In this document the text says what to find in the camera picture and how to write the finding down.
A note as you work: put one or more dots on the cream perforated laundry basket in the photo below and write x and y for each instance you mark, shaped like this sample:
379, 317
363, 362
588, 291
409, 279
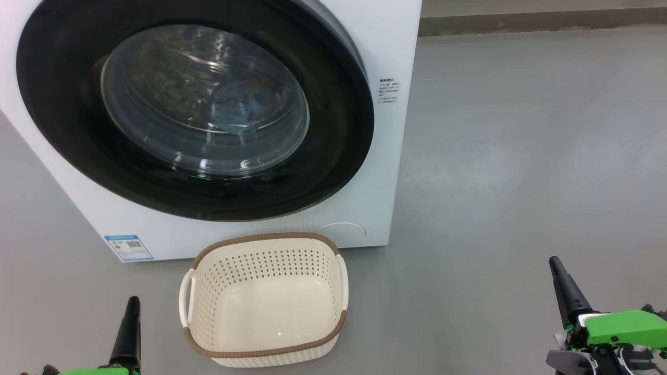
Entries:
266, 317

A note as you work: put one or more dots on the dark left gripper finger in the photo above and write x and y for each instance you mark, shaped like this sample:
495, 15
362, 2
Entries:
129, 338

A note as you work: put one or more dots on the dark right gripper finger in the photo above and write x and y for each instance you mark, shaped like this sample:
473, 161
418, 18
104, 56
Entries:
568, 297
570, 364

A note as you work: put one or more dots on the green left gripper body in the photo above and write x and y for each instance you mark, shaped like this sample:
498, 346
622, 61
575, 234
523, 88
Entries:
104, 372

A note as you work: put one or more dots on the black round glass washer door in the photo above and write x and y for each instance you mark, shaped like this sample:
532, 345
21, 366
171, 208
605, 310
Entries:
62, 130

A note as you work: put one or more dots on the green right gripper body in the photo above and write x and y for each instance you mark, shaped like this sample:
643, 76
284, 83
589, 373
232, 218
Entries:
625, 328

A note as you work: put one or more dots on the blue fox print garment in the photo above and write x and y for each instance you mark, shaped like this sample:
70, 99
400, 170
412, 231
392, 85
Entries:
234, 104

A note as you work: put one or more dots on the small black text label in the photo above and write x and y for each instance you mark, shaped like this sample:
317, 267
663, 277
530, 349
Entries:
389, 91

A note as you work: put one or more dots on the round white filter cover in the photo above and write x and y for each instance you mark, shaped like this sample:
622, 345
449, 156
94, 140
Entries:
342, 232

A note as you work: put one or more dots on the blue energy label sticker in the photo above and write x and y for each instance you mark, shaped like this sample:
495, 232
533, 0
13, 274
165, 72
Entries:
128, 248

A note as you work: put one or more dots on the white front-load washing machine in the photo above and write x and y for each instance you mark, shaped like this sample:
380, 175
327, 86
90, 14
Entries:
396, 156

